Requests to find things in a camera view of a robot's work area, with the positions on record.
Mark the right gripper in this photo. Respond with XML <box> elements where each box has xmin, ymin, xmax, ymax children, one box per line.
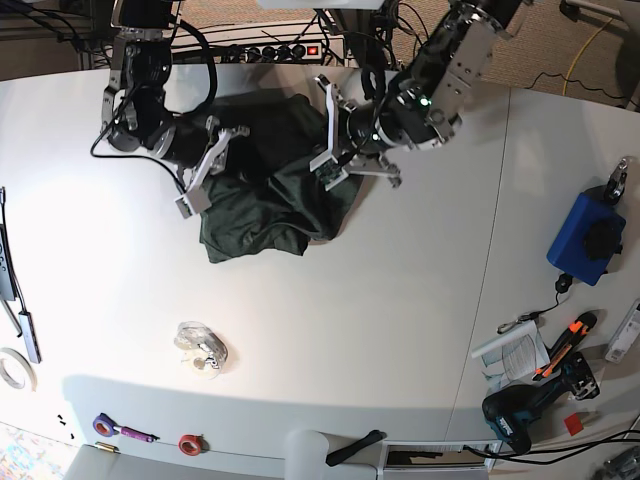
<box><xmin>164</xmin><ymin>115</ymin><xmax>250</xmax><ymax>219</ymax></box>

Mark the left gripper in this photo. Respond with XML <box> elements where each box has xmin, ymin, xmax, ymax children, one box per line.
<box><xmin>309</xmin><ymin>75</ymin><xmax>403</xmax><ymax>191</ymax></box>

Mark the dark green t-shirt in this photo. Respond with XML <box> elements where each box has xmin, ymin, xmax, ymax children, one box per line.
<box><xmin>199</xmin><ymin>94</ymin><xmax>363</xmax><ymax>264</ymax></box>

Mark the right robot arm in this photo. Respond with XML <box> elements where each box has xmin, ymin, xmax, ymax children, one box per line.
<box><xmin>94</xmin><ymin>1</ymin><xmax>250</xmax><ymax>218</ymax></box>

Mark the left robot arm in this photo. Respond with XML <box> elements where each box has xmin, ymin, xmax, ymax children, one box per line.
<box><xmin>309</xmin><ymin>1</ymin><xmax>530</xmax><ymax>190</ymax></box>

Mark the black power strip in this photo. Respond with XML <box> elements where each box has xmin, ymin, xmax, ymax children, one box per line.
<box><xmin>215</xmin><ymin>43</ymin><xmax>323</xmax><ymax>65</ymax></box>

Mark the silver carabiner clip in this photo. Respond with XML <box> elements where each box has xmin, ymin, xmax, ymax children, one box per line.
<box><xmin>496</xmin><ymin>311</ymin><xmax>541</xmax><ymax>335</ymax></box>

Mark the blue plastic box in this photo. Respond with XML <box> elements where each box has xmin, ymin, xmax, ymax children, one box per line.
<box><xmin>546</xmin><ymin>185</ymin><xmax>626</xmax><ymax>286</ymax></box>

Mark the metal clamp tool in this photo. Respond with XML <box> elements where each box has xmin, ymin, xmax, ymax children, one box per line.
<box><xmin>603</xmin><ymin>156</ymin><xmax>630</xmax><ymax>206</ymax></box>

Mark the white paper manual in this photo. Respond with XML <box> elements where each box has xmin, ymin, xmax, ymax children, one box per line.
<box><xmin>471</xmin><ymin>320</ymin><xmax>549</xmax><ymax>393</ymax></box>

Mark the white tape roll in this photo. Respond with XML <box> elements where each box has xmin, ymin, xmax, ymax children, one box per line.
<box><xmin>0</xmin><ymin>348</ymin><xmax>37</xmax><ymax>392</ymax></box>

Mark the purple tape roll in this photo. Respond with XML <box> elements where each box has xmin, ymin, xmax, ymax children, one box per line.
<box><xmin>92</xmin><ymin>413</ymin><xmax>118</xmax><ymax>438</ymax></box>

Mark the orange black utility knife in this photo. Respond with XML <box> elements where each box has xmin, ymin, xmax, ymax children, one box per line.
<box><xmin>531</xmin><ymin>311</ymin><xmax>597</xmax><ymax>382</ymax></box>

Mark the red tape roll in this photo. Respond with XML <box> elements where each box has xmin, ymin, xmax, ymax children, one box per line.
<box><xmin>178</xmin><ymin>434</ymin><xmax>204</xmax><ymax>456</ymax></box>

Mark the brass small cylinder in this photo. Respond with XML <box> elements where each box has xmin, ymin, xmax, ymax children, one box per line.
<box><xmin>94</xmin><ymin>442</ymin><xmax>119</xmax><ymax>454</ymax></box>

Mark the red square sticker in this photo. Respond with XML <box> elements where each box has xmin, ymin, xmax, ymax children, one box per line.
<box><xmin>563</xmin><ymin>413</ymin><xmax>584</xmax><ymax>436</ymax></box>

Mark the yellow cable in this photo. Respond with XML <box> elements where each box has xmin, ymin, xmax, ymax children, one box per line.
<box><xmin>561</xmin><ymin>17</ymin><xmax>614</xmax><ymax>96</ymax></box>

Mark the black strap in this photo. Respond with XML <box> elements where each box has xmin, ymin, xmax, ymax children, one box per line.
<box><xmin>325</xmin><ymin>429</ymin><xmax>385</xmax><ymax>467</ymax></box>

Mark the black cordless drill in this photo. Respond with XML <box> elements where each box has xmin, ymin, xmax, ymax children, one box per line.
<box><xmin>482</xmin><ymin>352</ymin><xmax>600</xmax><ymax>455</ymax></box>

